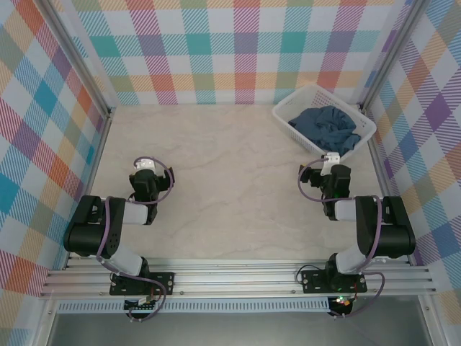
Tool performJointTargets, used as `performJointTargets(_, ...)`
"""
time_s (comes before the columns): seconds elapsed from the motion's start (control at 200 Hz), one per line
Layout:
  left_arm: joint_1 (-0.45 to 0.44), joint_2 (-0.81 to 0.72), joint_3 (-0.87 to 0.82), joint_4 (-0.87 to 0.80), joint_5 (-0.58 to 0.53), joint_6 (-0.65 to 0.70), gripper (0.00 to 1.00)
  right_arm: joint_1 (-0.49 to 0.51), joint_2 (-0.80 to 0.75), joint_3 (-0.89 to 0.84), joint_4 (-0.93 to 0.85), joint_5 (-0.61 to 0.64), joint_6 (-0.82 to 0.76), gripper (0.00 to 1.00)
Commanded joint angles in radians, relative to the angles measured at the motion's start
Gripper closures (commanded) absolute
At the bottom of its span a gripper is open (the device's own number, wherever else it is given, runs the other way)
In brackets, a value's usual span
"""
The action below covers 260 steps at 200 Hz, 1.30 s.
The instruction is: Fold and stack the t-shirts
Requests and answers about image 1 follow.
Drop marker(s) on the blue t-shirt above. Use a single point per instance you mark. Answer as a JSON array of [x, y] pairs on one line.
[[327, 126]]

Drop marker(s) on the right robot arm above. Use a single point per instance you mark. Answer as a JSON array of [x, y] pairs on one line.
[[392, 238]]

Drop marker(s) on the white plastic laundry basket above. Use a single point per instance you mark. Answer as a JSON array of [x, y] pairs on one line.
[[288, 104]]

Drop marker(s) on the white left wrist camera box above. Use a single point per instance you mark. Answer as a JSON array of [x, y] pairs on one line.
[[144, 164]]

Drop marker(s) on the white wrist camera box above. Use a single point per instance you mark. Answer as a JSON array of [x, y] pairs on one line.
[[144, 164], [330, 162]]

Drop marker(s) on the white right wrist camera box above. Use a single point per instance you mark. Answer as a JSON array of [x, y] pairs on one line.
[[330, 162]]

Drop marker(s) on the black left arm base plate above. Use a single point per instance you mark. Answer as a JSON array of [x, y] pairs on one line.
[[164, 283]]

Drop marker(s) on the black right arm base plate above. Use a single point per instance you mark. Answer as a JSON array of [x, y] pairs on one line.
[[313, 283]]

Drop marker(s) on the aluminium mounting rail beam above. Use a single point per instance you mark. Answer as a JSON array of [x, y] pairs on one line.
[[237, 279]]

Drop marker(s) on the aluminium frame post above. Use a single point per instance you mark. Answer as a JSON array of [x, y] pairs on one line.
[[390, 54], [75, 59]]

